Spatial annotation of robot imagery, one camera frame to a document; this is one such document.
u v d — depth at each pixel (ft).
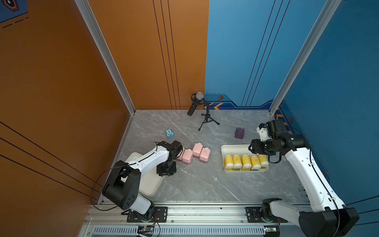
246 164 2.72
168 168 2.34
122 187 1.43
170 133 3.45
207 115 3.47
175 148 2.46
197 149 2.94
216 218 2.38
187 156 2.86
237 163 2.73
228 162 2.75
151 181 2.75
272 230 2.29
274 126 1.90
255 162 2.73
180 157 2.48
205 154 2.86
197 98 3.10
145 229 2.37
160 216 2.42
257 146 2.15
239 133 3.28
